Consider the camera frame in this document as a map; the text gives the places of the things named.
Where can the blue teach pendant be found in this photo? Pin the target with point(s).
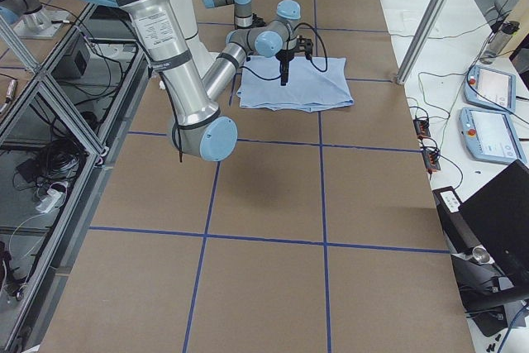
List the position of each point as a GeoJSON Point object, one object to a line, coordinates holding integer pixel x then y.
{"type": "Point", "coordinates": [490, 136]}
{"type": "Point", "coordinates": [490, 88]}

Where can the clear water bottle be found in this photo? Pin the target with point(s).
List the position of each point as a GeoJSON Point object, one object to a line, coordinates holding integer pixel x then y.
{"type": "Point", "coordinates": [500, 39]}

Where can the near blue teach pendant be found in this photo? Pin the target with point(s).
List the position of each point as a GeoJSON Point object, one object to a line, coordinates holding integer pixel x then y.
{"type": "Point", "coordinates": [490, 136]}

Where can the black monitor on stand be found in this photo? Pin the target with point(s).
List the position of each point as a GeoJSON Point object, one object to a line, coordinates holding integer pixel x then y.
{"type": "Point", "coordinates": [497, 215]}

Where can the aluminium frame post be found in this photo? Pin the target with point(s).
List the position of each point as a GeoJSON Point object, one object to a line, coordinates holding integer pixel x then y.
{"type": "Point", "coordinates": [419, 40]}

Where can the far blue teach pendant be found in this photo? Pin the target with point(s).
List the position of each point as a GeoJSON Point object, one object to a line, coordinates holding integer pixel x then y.
{"type": "Point", "coordinates": [490, 88]}

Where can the light blue t-shirt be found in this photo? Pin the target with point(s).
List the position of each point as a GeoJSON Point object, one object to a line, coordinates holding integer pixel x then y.
{"type": "Point", "coordinates": [312, 86]}

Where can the aluminium truss frame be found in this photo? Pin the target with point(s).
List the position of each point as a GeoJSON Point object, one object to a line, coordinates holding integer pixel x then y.
{"type": "Point", "coordinates": [75, 98]}

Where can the orange connector block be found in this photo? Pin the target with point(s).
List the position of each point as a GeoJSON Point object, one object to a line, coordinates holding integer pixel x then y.
{"type": "Point", "coordinates": [431, 159]}
{"type": "Point", "coordinates": [421, 127]}

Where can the black box white label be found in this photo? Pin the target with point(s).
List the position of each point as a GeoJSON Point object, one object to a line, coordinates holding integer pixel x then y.
{"type": "Point", "coordinates": [463, 242]}

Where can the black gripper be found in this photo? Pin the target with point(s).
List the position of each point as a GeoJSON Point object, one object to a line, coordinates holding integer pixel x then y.
{"type": "Point", "coordinates": [284, 56]}

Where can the white power strip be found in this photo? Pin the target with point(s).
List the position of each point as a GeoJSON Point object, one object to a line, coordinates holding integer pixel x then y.
{"type": "Point", "coordinates": [49, 201]}

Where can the near orange connector block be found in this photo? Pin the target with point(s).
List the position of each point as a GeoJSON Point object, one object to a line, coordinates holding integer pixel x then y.
{"type": "Point", "coordinates": [431, 159]}

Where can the far orange connector block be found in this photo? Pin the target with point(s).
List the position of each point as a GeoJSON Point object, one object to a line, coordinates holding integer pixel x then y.
{"type": "Point", "coordinates": [421, 127]}

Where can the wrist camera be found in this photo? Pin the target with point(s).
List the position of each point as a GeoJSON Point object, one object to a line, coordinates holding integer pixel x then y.
{"type": "Point", "coordinates": [257, 21]}
{"type": "Point", "coordinates": [304, 45]}

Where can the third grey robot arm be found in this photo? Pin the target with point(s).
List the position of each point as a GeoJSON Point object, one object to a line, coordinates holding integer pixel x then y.
{"type": "Point", "coordinates": [29, 18]}

